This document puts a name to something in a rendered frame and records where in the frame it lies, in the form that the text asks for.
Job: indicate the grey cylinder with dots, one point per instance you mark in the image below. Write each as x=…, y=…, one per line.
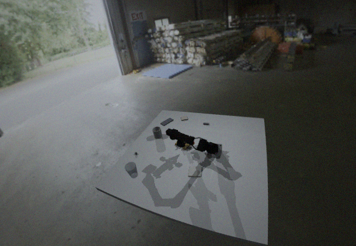
x=157, y=132

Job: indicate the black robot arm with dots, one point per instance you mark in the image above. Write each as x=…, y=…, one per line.
x=203, y=145

